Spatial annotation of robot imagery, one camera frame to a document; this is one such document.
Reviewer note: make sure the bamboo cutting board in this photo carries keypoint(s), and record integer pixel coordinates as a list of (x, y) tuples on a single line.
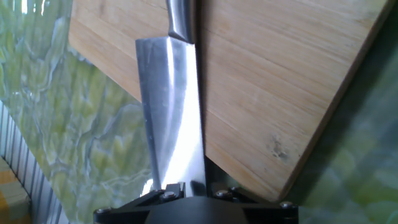
[(264, 93)]

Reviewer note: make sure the stainless steel cleaver knife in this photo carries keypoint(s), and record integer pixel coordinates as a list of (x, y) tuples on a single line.
[(171, 109)]

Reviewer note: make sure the brown cardboard box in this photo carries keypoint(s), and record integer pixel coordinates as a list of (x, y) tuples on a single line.
[(12, 196)]

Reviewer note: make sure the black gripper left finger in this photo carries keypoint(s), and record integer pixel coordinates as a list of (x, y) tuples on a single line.
[(124, 213)]

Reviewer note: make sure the green marble pattern mat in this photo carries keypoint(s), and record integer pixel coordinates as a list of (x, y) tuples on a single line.
[(77, 124)]

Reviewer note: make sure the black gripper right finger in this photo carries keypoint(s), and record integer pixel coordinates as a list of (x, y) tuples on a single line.
[(270, 213)]

